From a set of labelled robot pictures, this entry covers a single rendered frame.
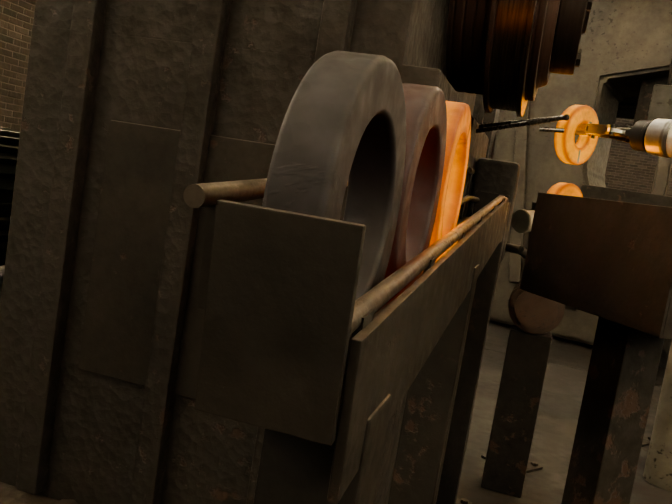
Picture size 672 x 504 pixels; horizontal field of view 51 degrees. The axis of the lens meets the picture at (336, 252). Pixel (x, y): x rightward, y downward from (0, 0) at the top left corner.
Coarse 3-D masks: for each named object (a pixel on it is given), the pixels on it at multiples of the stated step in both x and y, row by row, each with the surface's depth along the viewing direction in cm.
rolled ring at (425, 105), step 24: (408, 96) 54; (432, 96) 55; (408, 120) 52; (432, 120) 56; (408, 144) 51; (432, 144) 63; (408, 168) 51; (432, 168) 64; (408, 192) 52; (432, 192) 65; (408, 216) 66; (432, 216) 66; (408, 240) 65
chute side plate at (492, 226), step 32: (480, 224) 90; (448, 256) 62; (480, 256) 97; (416, 288) 47; (448, 288) 65; (384, 320) 38; (416, 320) 49; (448, 320) 71; (352, 352) 34; (384, 352) 40; (416, 352) 52; (352, 384) 34; (384, 384) 42; (352, 416) 34; (352, 448) 36
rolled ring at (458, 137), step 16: (448, 112) 71; (464, 112) 73; (448, 128) 70; (464, 128) 75; (448, 144) 69; (464, 144) 80; (448, 160) 69; (464, 160) 82; (448, 176) 70; (464, 176) 84; (448, 192) 83; (448, 208) 83; (448, 224) 82; (432, 240) 71
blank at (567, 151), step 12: (576, 108) 182; (588, 108) 184; (564, 120) 181; (576, 120) 182; (588, 120) 185; (564, 132) 181; (564, 144) 181; (576, 144) 189; (588, 144) 188; (564, 156) 184; (576, 156) 186; (588, 156) 189
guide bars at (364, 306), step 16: (464, 224) 79; (448, 240) 65; (416, 256) 53; (432, 256) 56; (400, 272) 46; (416, 272) 49; (384, 288) 41; (400, 288) 44; (368, 304) 37; (384, 304) 41; (352, 320) 34; (368, 320) 36; (352, 336) 35
